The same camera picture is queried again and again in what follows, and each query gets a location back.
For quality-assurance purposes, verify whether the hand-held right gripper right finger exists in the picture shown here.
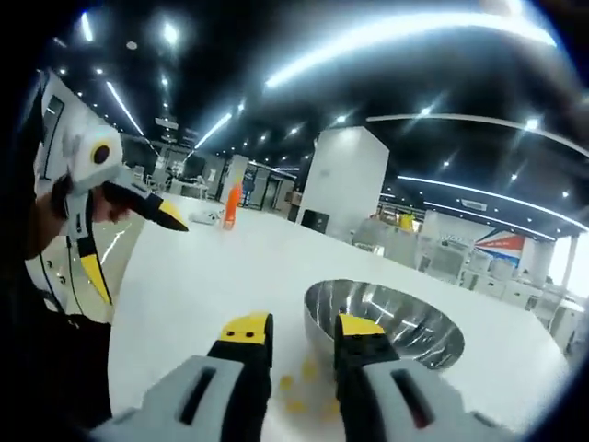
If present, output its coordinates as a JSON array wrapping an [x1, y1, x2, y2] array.
[[333, 313, 514, 442]]

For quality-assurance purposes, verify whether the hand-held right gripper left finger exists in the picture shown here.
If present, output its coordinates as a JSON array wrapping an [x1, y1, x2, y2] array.
[[89, 311, 275, 442]]

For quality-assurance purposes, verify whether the stainless steel bowl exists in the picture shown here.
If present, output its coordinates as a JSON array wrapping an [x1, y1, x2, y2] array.
[[303, 279, 466, 372]]

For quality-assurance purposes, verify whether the yellow QQ candy pile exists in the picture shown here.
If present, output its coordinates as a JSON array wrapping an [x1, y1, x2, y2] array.
[[278, 356, 342, 423]]

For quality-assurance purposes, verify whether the person's left hand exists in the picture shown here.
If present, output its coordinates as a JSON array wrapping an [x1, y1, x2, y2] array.
[[93, 187, 138, 223]]

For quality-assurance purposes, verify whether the white chest device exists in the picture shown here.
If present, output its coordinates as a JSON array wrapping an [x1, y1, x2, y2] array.
[[35, 68, 82, 185]]

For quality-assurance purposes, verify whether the white flat device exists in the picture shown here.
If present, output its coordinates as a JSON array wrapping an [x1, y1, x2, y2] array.
[[190, 209, 223, 226]]

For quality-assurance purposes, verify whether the orange bottle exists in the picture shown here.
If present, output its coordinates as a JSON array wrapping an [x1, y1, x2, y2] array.
[[222, 177, 244, 231]]

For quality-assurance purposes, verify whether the white table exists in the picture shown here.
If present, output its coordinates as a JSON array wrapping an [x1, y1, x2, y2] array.
[[108, 192, 570, 442]]

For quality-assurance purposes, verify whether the person operator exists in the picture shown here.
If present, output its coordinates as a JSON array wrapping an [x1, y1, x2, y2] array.
[[0, 68, 116, 429]]

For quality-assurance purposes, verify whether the row of white desks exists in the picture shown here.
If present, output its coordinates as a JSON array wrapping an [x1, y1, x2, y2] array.
[[352, 209, 589, 351]]

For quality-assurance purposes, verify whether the black box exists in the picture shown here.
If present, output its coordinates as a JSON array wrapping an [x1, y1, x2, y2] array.
[[301, 208, 331, 234]]

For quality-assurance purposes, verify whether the white square pillar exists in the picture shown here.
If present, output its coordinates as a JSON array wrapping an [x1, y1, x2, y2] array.
[[296, 126, 390, 227]]

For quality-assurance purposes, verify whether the red and blue wall banner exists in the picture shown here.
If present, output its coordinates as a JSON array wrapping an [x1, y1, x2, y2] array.
[[473, 225, 525, 268]]

